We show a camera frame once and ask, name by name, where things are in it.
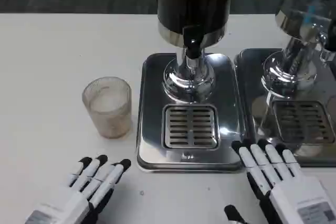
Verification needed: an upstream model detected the steel drain grid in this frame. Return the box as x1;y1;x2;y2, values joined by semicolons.
271;100;335;145
162;104;220;149

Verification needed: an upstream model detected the black dispenser tap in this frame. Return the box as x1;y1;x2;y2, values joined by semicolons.
183;25;204;60

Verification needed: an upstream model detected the clear drink dispenser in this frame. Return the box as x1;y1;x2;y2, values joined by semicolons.
261;0;336;101

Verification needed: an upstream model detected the chrome dispenser tap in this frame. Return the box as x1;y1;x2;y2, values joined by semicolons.
312;24;336;62

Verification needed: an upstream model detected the clear ribbed glass cup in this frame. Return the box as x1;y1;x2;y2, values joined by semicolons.
82;76;132;139

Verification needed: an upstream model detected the dark drink dispenser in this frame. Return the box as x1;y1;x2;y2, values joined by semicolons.
156;0;236;103

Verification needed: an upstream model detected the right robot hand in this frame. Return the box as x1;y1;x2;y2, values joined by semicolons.
224;137;336;224

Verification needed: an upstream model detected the steel drip tray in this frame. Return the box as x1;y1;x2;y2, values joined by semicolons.
234;48;336;167
136;52;247;174

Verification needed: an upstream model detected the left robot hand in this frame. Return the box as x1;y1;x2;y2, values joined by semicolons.
25;155;132;224

